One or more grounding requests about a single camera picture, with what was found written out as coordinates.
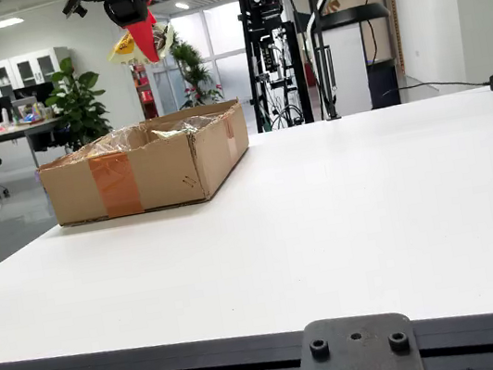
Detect tall slim potted plant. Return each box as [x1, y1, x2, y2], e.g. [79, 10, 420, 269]
[166, 28, 226, 111]

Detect black equipment rack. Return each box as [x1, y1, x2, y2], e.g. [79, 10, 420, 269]
[234, 0, 317, 134]

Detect pale snack packet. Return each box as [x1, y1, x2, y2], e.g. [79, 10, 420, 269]
[150, 121, 198, 143]

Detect clear plastic bag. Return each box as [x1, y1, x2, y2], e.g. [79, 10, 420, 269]
[78, 121, 152, 159]

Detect brown cardboard box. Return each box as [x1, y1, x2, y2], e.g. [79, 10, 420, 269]
[31, 96, 259, 231]

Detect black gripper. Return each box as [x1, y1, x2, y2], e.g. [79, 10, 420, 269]
[103, 0, 164, 70]

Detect white glass-door cabinets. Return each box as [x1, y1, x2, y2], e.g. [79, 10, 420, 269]
[0, 45, 77, 108]

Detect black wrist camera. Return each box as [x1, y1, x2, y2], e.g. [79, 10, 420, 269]
[59, 0, 90, 21]

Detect black power cable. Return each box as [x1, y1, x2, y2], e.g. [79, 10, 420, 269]
[380, 71, 492, 103]

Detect red display shelf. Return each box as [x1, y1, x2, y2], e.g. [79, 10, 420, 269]
[127, 60, 159, 121]

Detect black hex bolt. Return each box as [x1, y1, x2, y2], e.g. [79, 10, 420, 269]
[386, 330, 412, 357]
[308, 337, 333, 364]

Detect white kiosk with black rim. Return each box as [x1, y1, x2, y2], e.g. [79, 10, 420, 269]
[317, 0, 406, 118]

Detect black mounting plate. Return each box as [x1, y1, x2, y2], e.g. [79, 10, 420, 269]
[284, 304, 427, 370]

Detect broad-leaf potted plant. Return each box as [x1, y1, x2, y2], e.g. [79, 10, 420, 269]
[37, 51, 116, 156]

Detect grey office desk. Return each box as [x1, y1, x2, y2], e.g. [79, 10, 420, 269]
[0, 114, 71, 175]

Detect yellow-green sunflower seed snack packet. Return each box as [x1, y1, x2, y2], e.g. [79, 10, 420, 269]
[103, 19, 181, 71]

